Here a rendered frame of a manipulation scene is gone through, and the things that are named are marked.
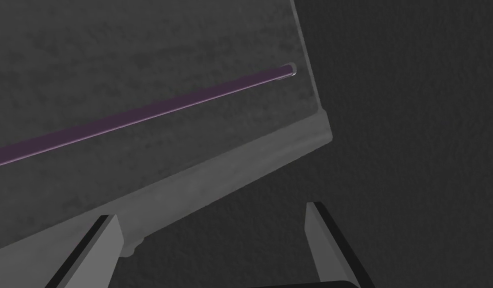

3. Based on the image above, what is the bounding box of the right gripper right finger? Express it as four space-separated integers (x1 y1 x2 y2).
304 201 376 288

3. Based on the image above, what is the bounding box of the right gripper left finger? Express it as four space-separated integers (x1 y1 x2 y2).
44 214 125 288

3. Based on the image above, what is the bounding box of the grey appliance door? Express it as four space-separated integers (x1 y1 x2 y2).
0 0 322 252

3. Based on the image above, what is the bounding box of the purple bar handle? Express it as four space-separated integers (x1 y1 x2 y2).
0 62 299 171

